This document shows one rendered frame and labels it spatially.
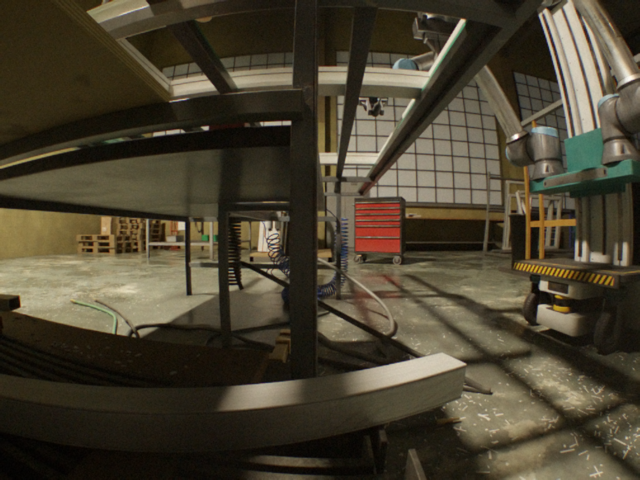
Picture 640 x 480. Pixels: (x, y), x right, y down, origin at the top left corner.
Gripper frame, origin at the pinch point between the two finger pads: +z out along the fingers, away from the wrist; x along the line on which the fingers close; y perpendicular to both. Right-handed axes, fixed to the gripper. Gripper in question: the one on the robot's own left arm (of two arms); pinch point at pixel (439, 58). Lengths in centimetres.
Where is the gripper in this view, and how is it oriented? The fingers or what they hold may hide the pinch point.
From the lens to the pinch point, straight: 98.5
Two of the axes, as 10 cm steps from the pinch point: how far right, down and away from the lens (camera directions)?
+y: -0.3, 0.2, -10.0
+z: 0.0, 10.0, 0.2
